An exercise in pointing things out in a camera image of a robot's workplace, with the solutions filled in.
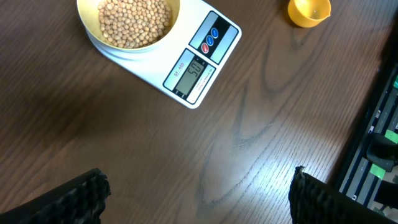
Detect soybeans in bowl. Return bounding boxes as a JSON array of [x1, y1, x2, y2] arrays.
[[98, 0, 172, 49]]

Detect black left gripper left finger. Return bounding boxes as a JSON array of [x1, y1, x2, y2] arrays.
[[1, 168, 111, 224]]

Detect pale yellow bowl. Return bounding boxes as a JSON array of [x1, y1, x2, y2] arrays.
[[76, 0, 181, 52]]

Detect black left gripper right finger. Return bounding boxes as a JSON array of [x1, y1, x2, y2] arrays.
[[289, 166, 395, 224]]

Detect black mounting rail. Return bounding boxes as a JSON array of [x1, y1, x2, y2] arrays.
[[331, 62, 397, 222]]

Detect white digital kitchen scale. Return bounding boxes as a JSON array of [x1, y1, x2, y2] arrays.
[[86, 0, 242, 109]]

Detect yellow measuring scoop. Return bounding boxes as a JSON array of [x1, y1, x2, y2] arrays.
[[287, 0, 331, 28]]

